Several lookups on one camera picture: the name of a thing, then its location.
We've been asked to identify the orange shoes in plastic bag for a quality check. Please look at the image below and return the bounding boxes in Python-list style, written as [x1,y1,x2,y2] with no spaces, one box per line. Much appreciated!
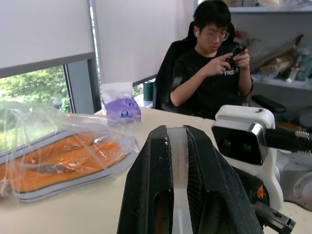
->
[0,100,140,203]

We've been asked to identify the man in black t-shirt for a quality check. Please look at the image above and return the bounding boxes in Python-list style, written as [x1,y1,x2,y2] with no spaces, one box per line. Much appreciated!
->
[170,0,254,120]

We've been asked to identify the clear bag of brown goods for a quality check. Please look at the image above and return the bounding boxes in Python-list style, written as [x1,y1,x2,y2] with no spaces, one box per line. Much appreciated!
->
[250,34,305,75]

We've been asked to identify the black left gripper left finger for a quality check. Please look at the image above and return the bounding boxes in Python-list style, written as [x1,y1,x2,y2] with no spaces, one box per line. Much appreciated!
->
[117,125,175,234]

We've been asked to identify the dark green tumbler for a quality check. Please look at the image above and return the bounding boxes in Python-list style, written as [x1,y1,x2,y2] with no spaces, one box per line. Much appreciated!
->
[143,79,156,101]

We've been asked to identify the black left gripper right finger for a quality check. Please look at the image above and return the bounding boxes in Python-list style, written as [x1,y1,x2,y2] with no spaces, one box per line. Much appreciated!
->
[183,124,264,234]

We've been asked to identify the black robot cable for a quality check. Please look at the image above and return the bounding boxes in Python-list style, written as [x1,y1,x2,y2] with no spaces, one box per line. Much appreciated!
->
[264,127,312,155]

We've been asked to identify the grey window frame post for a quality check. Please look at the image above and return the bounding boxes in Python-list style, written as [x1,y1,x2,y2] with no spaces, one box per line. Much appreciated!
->
[63,58,101,115]

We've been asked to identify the white roller blind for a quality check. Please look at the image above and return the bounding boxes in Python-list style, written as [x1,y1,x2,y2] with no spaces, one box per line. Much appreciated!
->
[0,0,96,79]
[94,0,198,86]

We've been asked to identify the black office chair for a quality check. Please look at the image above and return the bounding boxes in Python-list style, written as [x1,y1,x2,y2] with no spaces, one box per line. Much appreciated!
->
[152,20,286,116]

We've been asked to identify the purple tissue pack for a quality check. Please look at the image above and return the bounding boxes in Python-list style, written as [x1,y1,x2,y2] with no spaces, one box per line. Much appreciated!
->
[100,82,142,126]

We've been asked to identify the white and teal bottle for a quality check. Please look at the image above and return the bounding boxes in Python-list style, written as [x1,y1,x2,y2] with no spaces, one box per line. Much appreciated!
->
[286,47,312,84]

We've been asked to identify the man's right hand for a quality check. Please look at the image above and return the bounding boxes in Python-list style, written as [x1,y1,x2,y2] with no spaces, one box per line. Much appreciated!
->
[204,54,235,78]

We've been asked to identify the orange canvas shoe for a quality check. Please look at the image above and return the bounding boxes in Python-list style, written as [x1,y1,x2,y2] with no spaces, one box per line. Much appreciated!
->
[17,151,137,203]
[0,130,136,195]

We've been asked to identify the grey storage shelf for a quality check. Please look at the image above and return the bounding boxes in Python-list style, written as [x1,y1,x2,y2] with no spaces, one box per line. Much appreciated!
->
[228,6,312,111]

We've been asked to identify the black smartphone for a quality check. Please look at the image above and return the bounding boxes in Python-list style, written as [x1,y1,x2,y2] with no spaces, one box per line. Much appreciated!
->
[224,45,247,67]

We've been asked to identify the thin-rimmed glasses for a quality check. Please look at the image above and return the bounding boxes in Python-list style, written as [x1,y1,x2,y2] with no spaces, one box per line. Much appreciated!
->
[201,29,231,42]

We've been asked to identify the man's left hand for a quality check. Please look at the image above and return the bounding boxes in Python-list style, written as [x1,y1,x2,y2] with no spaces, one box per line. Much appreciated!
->
[233,48,251,72]

